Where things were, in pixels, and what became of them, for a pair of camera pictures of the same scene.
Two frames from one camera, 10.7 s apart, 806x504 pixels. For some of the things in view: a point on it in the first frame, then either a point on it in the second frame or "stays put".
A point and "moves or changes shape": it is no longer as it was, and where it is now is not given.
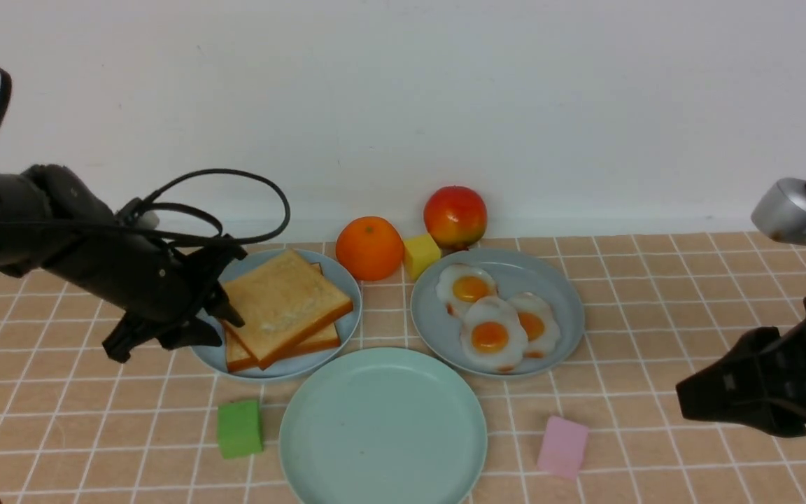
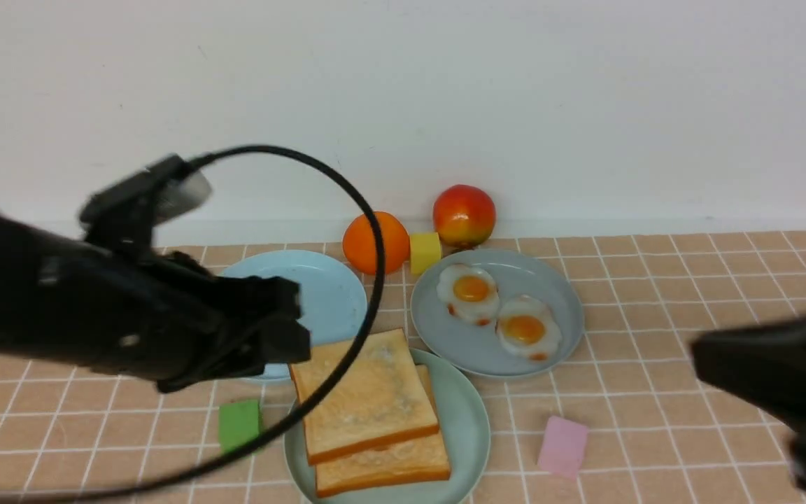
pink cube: (563, 447) stays put
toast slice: (238, 360) moves or changes shape
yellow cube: (419, 251) stays put
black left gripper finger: (197, 333) -> (255, 301)
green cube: (239, 429) stays put
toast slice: (284, 301) -> (382, 399)
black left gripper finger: (130, 332) -> (247, 352)
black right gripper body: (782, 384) -> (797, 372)
